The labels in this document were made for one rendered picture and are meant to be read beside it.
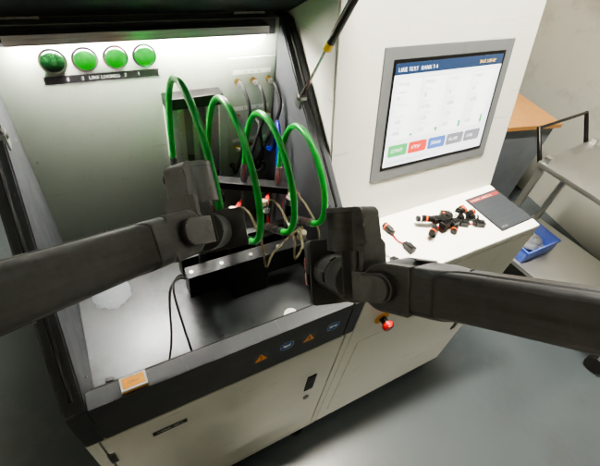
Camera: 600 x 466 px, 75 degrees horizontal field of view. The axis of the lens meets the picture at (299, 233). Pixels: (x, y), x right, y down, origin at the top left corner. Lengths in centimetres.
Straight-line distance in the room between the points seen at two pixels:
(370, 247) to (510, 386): 188
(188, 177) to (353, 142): 58
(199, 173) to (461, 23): 84
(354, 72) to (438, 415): 158
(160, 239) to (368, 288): 24
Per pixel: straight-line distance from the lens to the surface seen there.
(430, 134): 121
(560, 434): 235
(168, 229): 47
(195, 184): 56
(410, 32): 107
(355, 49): 98
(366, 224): 50
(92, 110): 105
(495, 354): 238
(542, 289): 42
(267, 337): 93
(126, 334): 111
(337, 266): 52
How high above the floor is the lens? 176
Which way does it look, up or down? 45 degrees down
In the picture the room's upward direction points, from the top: 10 degrees clockwise
